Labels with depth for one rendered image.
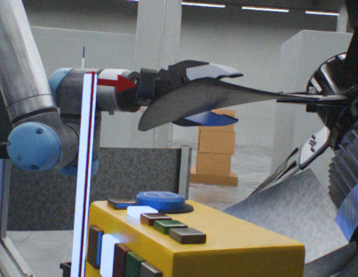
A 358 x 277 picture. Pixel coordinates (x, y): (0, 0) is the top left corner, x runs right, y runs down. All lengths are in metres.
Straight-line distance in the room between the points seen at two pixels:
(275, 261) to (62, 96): 0.69
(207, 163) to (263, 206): 8.12
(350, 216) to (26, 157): 0.47
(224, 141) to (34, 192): 6.51
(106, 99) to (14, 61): 0.16
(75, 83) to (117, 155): 1.73
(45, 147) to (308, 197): 0.39
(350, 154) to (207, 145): 8.12
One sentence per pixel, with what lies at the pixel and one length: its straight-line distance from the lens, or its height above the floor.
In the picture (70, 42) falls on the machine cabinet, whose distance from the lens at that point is 6.98.
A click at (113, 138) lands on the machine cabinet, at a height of 0.74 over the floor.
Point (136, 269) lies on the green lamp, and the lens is 0.35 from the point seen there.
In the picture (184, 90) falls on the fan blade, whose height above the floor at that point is 1.18.
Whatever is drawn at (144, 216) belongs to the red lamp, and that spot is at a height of 1.08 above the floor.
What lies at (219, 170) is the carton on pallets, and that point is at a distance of 8.93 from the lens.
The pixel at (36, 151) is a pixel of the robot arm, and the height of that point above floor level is 1.08.
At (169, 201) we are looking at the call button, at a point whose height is 1.08.
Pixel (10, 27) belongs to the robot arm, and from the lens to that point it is 0.90.
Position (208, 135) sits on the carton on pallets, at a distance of 8.87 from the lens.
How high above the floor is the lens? 1.15
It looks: 3 degrees down
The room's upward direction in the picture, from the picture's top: 4 degrees clockwise
